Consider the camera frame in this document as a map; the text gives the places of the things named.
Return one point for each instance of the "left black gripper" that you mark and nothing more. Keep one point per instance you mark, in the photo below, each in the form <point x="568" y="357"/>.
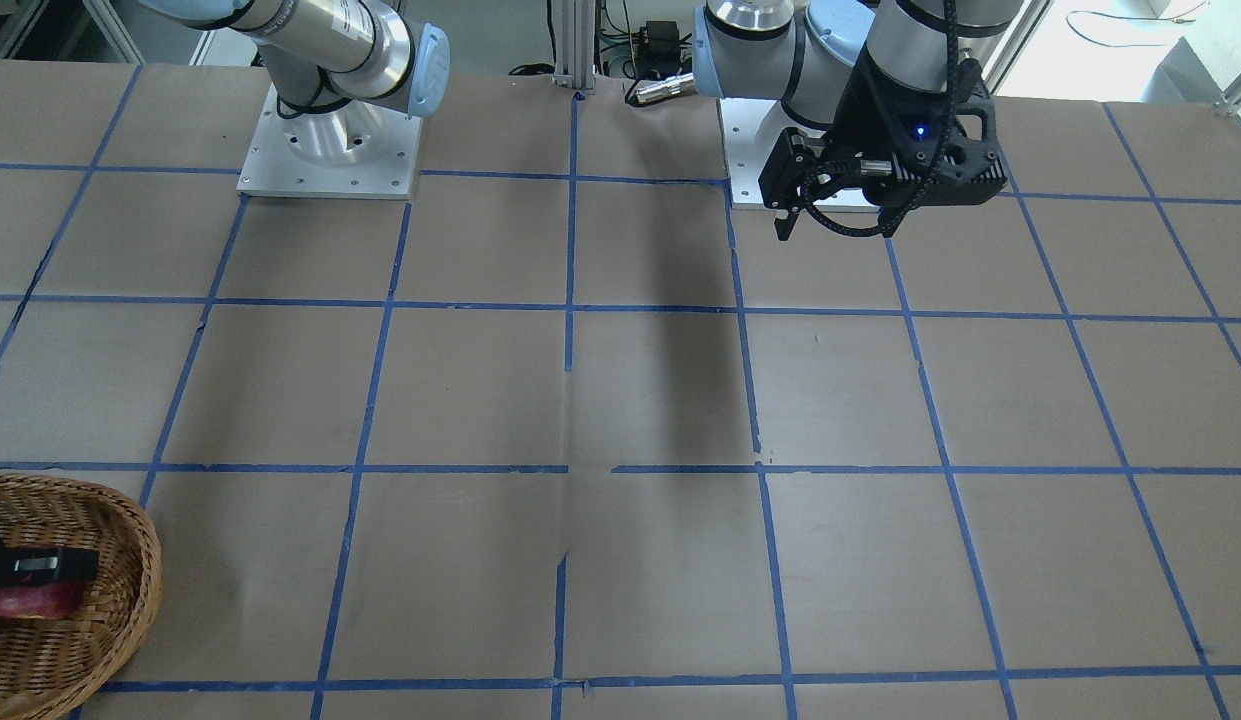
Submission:
<point x="873" y="115"/>

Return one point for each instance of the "wicker basket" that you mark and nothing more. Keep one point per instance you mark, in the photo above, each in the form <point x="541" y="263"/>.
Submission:
<point x="48" y="668"/>

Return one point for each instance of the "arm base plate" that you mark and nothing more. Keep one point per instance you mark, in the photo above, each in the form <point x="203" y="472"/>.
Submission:
<point x="356" y="152"/>
<point x="750" y="128"/>

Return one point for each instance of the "black power adapter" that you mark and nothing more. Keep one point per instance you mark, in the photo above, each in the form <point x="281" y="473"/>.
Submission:
<point x="657" y="49"/>

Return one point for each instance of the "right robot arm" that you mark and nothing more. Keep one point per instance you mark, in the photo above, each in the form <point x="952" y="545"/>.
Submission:
<point x="352" y="83"/>

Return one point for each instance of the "red yellow apple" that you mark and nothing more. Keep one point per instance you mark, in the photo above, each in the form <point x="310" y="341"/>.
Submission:
<point x="52" y="601"/>

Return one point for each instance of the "aluminium frame post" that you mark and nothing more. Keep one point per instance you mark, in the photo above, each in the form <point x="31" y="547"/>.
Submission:
<point x="574" y="41"/>

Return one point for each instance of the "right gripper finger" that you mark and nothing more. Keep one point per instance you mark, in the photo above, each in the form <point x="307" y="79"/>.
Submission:
<point x="47" y="565"/>

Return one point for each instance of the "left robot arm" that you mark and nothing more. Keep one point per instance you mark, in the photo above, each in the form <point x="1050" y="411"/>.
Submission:
<point x="803" y="56"/>

